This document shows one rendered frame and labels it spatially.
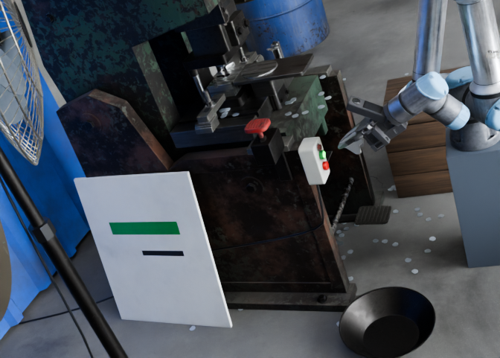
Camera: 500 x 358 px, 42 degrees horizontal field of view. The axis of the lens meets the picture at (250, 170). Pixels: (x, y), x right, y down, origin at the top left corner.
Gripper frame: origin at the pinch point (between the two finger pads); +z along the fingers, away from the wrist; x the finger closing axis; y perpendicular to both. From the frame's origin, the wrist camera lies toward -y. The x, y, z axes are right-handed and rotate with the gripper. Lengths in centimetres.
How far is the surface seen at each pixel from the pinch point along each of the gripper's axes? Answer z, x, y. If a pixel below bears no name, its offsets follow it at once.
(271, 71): 12.1, 21.2, -26.6
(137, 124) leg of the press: 49, -1, -46
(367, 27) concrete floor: 80, 246, 25
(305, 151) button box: 8.0, -3.6, -5.4
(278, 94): 16.6, 20.8, -19.3
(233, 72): 26, 25, -34
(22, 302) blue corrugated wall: 161, -13, -29
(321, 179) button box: 11.1, -3.7, 4.6
